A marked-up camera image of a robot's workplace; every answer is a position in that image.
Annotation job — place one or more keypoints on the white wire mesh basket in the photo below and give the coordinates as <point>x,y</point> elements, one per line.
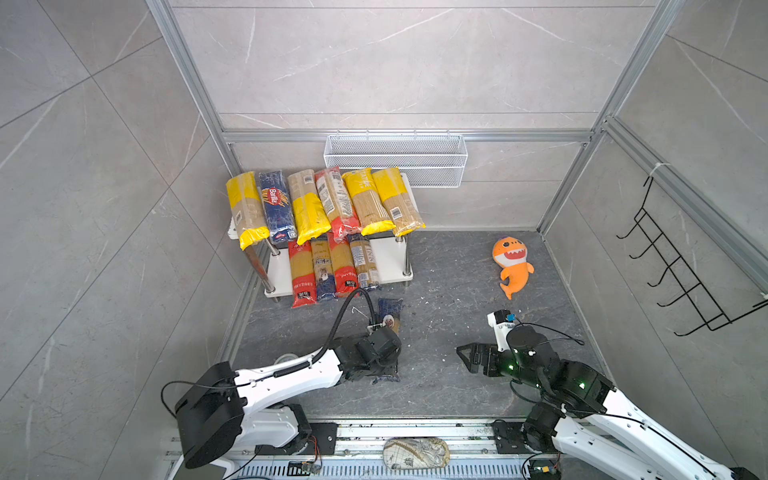
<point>428,160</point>

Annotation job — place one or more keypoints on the tan yellow pasta bag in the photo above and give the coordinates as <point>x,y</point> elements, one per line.
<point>310,217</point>

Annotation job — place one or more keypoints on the blue Barilla spaghetti box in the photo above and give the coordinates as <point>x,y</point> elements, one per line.
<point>277,206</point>

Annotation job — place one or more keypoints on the long yellow spaghetti bag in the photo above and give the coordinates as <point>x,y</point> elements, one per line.
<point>247,211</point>

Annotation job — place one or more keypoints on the white two-tier shelf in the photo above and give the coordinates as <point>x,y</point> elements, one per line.
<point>271,261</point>

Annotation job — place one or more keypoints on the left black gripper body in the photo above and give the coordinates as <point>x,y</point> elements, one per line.
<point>385,368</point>

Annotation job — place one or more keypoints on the orange shark plush toy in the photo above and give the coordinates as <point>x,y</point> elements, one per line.
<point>511,255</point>

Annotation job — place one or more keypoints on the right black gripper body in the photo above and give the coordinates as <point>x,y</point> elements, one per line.
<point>497,363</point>

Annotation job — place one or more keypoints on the red yellow spaghetti bag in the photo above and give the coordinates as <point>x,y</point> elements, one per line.
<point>302,274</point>

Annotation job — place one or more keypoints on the small white alarm clock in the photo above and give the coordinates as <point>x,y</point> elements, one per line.
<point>285,358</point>

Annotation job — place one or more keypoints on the yellow spaghetti bag with barcode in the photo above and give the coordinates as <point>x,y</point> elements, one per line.
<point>397,201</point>

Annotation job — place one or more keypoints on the blue yellow Ankara pasta bag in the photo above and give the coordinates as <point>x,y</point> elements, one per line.
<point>389,315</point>

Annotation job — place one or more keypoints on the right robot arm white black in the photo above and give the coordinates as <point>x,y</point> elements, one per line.
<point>581,413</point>

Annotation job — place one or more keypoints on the red spaghetti bag with label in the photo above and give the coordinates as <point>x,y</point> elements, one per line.
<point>337,204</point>

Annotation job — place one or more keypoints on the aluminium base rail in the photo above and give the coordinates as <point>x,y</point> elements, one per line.
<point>361,449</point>

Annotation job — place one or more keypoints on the dark blue pasta bag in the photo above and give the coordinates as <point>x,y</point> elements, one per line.
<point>323,270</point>

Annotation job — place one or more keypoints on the patterned cloth pouch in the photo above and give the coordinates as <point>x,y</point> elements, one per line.
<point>416,453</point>

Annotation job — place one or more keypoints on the black wire hook rack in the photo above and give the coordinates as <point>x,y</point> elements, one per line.
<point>692,290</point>

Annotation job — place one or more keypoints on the clear blue spaghetti bag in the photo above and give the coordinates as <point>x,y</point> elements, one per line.
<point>364,262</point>

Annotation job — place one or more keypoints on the yellow wholewheat spaghetti bag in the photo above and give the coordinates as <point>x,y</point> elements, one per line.
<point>370,211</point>

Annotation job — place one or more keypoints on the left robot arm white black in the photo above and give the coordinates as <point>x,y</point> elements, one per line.
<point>226,410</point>

